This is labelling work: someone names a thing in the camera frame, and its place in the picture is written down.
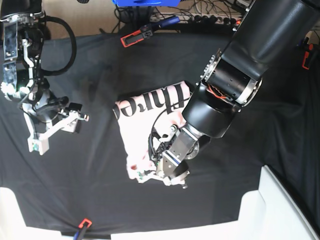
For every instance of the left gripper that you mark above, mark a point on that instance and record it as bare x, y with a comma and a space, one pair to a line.
171, 176

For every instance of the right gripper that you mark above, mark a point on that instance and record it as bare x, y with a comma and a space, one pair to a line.
49, 115

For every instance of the pink T-shirt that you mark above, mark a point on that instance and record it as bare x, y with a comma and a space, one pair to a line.
137, 116

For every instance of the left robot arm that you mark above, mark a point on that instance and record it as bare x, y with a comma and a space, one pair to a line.
229, 82

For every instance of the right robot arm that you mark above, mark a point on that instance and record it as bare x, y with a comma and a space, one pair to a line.
24, 81

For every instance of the black table cloth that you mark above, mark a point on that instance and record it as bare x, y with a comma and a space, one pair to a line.
83, 175

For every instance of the red blue front clamp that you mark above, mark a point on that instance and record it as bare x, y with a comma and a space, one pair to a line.
82, 229

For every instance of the red black blue clamp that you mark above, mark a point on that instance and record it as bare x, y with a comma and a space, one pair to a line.
147, 31

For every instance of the white cabinet left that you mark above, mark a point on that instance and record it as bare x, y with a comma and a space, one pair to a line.
12, 224

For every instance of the black power strip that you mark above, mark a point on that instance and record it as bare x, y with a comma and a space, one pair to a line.
215, 19

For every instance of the red clamp at right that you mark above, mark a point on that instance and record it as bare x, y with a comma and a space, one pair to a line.
309, 50

